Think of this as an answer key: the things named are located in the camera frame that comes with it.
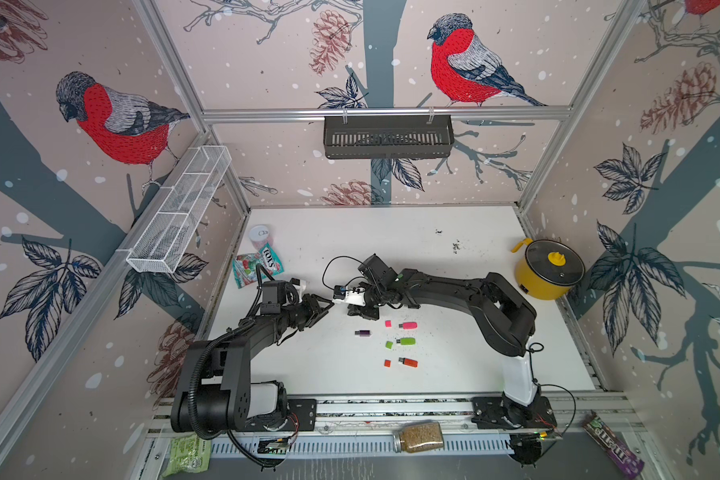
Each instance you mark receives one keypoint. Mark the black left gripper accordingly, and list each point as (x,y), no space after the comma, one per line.
(311,306)

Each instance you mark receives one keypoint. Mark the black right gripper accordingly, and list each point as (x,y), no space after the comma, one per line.
(363,310)

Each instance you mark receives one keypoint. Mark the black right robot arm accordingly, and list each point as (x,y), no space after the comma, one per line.
(503,316)

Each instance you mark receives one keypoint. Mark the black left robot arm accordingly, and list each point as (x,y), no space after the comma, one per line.
(215,393)

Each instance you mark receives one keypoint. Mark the red usb drive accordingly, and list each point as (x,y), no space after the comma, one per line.
(408,362)

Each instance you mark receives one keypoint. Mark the green candy packet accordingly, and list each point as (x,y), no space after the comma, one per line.
(245,265)

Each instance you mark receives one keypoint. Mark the pink can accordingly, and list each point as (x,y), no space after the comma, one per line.
(260,236)

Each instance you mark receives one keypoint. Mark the glass jar of seeds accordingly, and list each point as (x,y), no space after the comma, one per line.
(418,437)

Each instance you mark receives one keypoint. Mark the yellow pot with black lid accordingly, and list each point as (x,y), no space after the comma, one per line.
(548,269)

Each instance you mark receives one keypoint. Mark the green snack bag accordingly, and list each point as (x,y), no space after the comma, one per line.
(188,454)

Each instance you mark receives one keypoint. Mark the purple candy bar wrapper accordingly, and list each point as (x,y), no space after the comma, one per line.
(624,458)

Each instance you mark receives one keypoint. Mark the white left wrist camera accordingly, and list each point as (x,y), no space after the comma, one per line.
(299,285)

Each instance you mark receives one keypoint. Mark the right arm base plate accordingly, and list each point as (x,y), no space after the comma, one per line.
(501,413)

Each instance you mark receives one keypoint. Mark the white wire mesh shelf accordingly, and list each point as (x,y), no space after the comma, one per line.
(168,234)

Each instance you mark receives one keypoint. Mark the black wire basket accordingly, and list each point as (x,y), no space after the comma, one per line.
(388,137)

